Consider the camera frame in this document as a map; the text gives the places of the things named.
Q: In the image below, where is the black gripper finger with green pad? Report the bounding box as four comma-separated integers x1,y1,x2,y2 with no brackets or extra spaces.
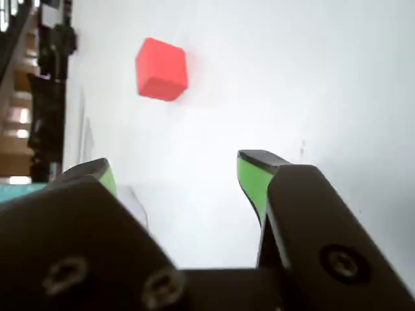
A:
0,157,191,311
237,149,415,311

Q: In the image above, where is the red cube block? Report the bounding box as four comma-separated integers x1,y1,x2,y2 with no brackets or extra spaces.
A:
135,37,189,102

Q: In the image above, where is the dark background stand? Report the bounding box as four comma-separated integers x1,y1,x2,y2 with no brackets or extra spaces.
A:
27,0,78,183

